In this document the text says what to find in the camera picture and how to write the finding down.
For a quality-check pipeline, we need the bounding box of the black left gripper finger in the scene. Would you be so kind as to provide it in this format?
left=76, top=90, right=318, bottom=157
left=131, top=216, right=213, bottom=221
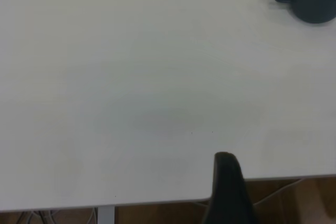
left=202, top=152, right=266, bottom=224

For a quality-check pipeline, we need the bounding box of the grey metal table leg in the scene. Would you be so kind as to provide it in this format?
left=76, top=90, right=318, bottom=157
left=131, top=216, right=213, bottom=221
left=97, top=206, right=116, bottom=224

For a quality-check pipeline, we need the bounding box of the thin white cable under table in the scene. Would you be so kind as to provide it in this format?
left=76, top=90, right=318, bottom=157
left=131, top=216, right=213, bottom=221
left=254, top=178, right=303, bottom=206

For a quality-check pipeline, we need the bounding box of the grey cable under table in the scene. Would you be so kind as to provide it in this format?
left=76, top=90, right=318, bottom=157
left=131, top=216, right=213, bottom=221
left=25, top=209, right=57, bottom=224

